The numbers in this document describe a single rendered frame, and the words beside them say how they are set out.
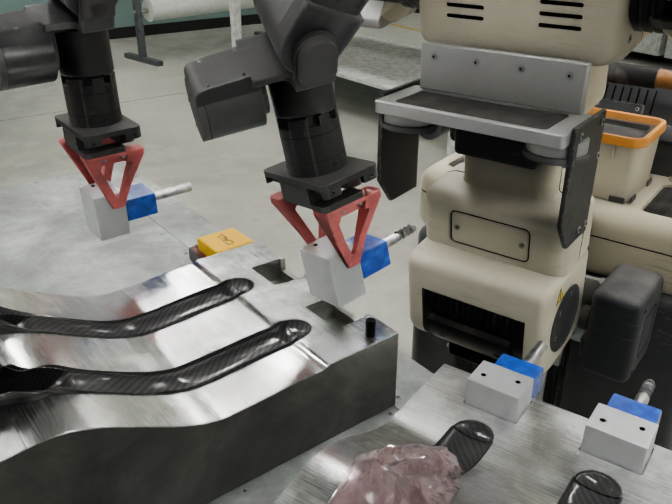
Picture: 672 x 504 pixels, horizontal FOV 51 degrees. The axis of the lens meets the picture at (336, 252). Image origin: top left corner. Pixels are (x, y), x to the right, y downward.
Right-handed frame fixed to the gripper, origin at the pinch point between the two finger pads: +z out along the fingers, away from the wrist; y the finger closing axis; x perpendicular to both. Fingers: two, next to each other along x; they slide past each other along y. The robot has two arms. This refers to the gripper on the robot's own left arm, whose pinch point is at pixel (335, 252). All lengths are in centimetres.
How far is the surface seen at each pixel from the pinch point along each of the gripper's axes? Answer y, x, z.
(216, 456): 5.9, -20.0, 9.1
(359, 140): -262, 201, 89
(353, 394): 5.9, -5.2, 11.7
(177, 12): -524, 234, 20
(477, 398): 15.8, 1.5, 11.5
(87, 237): -53, -10, 7
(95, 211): -26.4, -14.2, -4.7
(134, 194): -27.5, -8.8, -4.5
